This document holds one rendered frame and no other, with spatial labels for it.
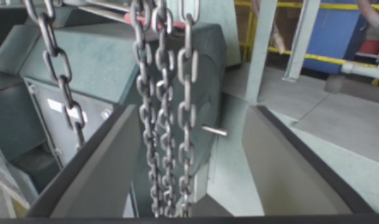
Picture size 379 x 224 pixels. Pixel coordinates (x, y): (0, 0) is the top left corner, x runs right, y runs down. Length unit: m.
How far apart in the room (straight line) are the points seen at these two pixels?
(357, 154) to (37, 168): 0.69
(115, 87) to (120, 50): 0.06
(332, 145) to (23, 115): 0.66
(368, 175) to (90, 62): 0.61
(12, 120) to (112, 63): 0.22
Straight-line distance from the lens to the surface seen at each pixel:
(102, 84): 0.30
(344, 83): 0.54
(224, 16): 1.00
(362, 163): 0.61
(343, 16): 3.19
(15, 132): 0.46
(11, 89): 0.44
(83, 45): 0.38
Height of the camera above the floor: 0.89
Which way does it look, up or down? 29 degrees down
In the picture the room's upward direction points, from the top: 1 degrees clockwise
